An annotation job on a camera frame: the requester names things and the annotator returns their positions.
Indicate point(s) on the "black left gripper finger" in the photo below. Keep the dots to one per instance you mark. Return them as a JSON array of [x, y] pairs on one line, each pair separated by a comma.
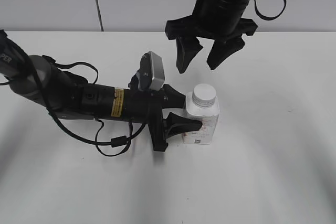
[[175, 125], [171, 98]]

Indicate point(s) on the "white yili changqing bottle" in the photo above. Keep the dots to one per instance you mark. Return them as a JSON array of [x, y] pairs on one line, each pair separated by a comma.
[[207, 115]]

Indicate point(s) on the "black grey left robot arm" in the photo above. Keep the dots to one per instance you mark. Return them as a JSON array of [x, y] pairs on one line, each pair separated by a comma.
[[68, 96]]

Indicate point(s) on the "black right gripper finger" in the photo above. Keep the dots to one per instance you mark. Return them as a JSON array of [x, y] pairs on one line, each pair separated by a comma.
[[221, 50], [187, 49]]

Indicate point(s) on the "white round bottle cap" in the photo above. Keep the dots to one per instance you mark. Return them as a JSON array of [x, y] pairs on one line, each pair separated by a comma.
[[204, 95]]

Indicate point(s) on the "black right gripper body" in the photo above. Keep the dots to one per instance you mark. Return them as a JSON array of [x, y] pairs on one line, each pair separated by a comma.
[[213, 19]]

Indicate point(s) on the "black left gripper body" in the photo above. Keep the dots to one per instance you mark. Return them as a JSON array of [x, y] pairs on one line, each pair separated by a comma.
[[110, 103]]

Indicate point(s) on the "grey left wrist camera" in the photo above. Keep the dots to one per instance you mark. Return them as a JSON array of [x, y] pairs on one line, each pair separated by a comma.
[[150, 76]]

